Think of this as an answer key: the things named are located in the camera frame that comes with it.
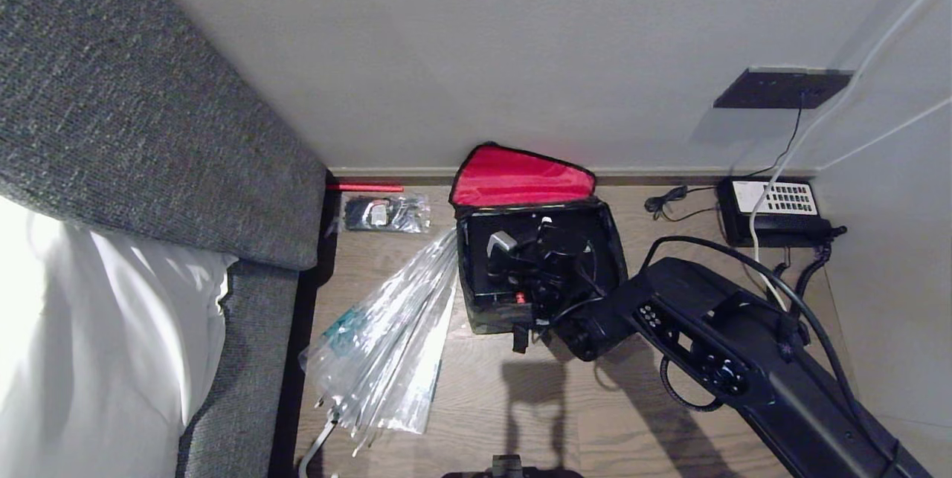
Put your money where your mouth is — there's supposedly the white bedding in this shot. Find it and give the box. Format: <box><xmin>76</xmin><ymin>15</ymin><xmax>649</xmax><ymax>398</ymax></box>
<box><xmin>0</xmin><ymin>196</ymin><xmax>239</xmax><ymax>478</ymax></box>

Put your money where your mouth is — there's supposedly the grey fabric headboard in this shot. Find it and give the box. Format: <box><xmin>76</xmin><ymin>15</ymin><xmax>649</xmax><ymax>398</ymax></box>
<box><xmin>0</xmin><ymin>0</ymin><xmax>329</xmax><ymax>272</ymax></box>

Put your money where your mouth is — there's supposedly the thin black cable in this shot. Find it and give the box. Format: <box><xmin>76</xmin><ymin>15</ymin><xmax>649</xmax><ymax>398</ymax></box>
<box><xmin>644</xmin><ymin>108</ymin><xmax>805</xmax><ymax>224</ymax></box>

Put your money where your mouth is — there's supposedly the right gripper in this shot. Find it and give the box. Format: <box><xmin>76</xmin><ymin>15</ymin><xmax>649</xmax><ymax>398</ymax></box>
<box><xmin>519</xmin><ymin>227</ymin><xmax>596</xmax><ymax>315</ymax></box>

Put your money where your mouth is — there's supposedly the transparent folded umbrella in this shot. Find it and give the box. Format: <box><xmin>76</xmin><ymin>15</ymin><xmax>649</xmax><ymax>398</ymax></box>
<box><xmin>297</xmin><ymin>228</ymin><xmax>460</xmax><ymax>478</ymax></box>

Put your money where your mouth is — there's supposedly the plastic pouch with black items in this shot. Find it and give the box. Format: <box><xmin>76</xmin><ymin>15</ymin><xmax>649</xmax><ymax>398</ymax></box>
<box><xmin>340</xmin><ymin>193</ymin><xmax>433</xmax><ymax>235</ymax></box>

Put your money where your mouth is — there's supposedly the black desk telephone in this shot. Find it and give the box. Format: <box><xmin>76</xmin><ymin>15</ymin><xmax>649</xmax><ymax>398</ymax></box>
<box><xmin>715</xmin><ymin>176</ymin><xmax>835</xmax><ymax>249</ymax></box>

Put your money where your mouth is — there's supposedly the grey fabric bed frame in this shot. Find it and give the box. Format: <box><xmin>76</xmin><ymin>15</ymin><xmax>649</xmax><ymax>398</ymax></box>
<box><xmin>176</xmin><ymin>259</ymin><xmax>300</xmax><ymax>478</ymax></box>

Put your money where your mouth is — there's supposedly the white cable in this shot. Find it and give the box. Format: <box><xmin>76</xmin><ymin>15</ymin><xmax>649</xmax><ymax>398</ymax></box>
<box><xmin>747</xmin><ymin>0</ymin><xmax>952</xmax><ymax>311</ymax></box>
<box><xmin>817</xmin><ymin>95</ymin><xmax>952</xmax><ymax>171</ymax></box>

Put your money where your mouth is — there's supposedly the black wall socket plate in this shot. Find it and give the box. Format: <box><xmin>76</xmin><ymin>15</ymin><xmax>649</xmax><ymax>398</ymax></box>
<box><xmin>712</xmin><ymin>67</ymin><xmax>853</xmax><ymax>111</ymax></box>

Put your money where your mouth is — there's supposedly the red lined bag lid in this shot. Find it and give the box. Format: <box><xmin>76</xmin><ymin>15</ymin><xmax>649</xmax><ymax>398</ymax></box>
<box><xmin>448</xmin><ymin>141</ymin><xmax>598</xmax><ymax>210</ymax></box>

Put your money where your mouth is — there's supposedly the black bag with red lid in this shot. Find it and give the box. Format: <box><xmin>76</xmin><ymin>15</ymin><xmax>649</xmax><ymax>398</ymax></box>
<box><xmin>452</xmin><ymin>198</ymin><xmax>630</xmax><ymax>354</ymax></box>

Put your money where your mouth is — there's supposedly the black coiled telephone cord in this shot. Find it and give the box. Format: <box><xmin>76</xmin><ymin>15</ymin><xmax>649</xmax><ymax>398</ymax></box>
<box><xmin>771</xmin><ymin>225</ymin><xmax>849</xmax><ymax>300</ymax></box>

